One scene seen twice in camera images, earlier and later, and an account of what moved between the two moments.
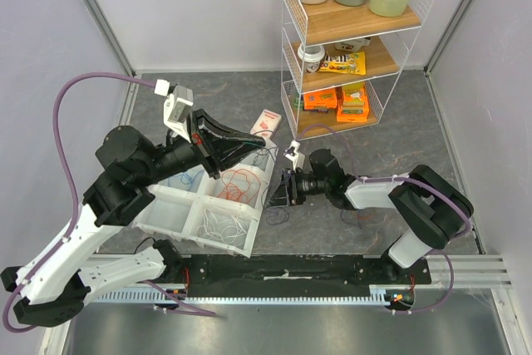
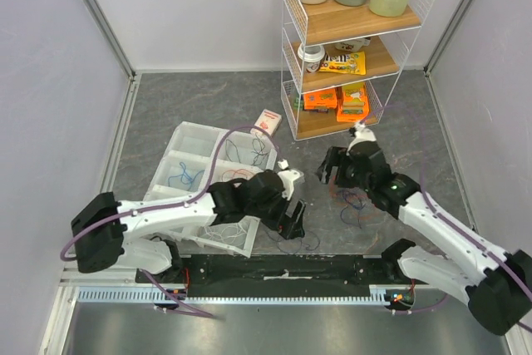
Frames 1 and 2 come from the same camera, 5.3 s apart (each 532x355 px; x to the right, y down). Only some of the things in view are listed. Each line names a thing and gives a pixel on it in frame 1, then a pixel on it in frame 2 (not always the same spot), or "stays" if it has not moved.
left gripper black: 225,154 -> 290,228
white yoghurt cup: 353,45 stays
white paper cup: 312,56 stays
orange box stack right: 352,103 stays
